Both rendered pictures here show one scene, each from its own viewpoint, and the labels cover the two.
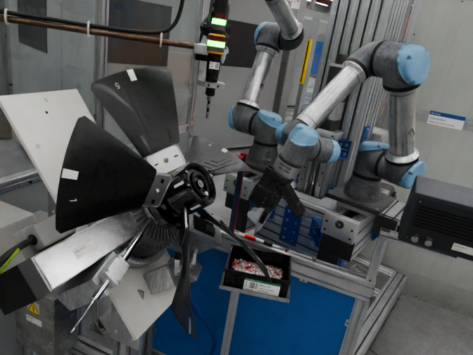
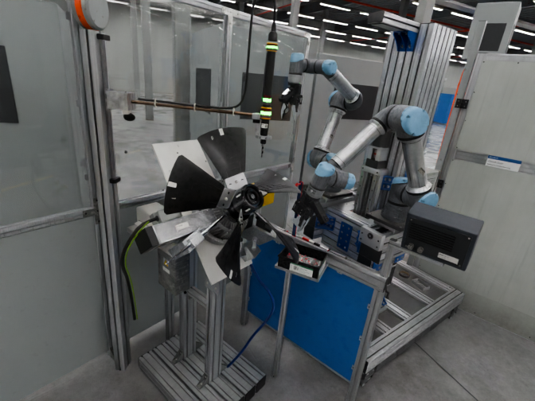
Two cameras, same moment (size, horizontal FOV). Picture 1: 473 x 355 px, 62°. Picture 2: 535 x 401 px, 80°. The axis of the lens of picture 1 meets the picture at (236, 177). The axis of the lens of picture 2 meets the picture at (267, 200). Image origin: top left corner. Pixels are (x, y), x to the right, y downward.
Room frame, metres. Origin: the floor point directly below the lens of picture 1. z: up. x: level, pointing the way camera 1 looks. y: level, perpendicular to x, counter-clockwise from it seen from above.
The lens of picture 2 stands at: (-0.24, -0.37, 1.69)
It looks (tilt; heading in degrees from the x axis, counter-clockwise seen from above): 21 degrees down; 19
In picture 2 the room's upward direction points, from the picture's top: 6 degrees clockwise
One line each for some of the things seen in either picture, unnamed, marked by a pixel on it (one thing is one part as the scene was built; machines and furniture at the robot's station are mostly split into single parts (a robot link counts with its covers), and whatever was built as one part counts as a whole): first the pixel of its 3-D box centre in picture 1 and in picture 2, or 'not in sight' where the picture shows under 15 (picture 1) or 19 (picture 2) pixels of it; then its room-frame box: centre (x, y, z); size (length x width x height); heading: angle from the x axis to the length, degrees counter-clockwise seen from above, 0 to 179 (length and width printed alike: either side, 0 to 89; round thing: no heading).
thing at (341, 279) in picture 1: (253, 250); (308, 248); (1.34, -0.11, 0.82); 0.90 x 0.04 x 0.08; 71
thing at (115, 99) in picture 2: not in sight; (119, 100); (0.87, 0.71, 1.54); 0.10 x 0.07 x 0.09; 106
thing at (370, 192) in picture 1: (364, 184); (396, 208); (1.55, -0.53, 1.09); 0.15 x 0.15 x 0.10
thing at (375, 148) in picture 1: (373, 158); (403, 189); (1.54, -0.53, 1.20); 0.13 x 0.12 x 0.14; 38
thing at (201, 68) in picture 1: (209, 66); (262, 126); (1.03, 0.11, 1.50); 0.09 x 0.07 x 0.10; 106
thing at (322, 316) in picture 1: (239, 326); (299, 301); (1.34, -0.11, 0.45); 0.82 x 0.02 x 0.66; 71
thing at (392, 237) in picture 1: (417, 243); (415, 251); (1.16, -0.61, 1.04); 0.24 x 0.03 x 0.03; 71
